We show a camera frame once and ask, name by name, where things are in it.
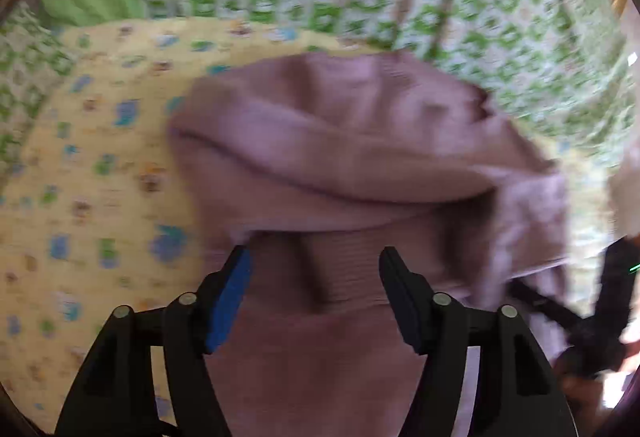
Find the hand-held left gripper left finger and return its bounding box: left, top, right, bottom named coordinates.
left=54, top=244, right=253, bottom=437

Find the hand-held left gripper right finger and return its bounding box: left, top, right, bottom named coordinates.
left=378, top=245, right=576, bottom=437

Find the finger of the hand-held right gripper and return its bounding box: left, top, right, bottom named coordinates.
left=507, top=278, right=583, bottom=335

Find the purple knit sweater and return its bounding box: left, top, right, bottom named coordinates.
left=167, top=51, right=573, bottom=437

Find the yellow bear print quilt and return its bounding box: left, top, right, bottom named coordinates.
left=0, top=20, right=621, bottom=433

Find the green checkered pillow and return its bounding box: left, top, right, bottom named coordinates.
left=0, top=2, right=78, bottom=158

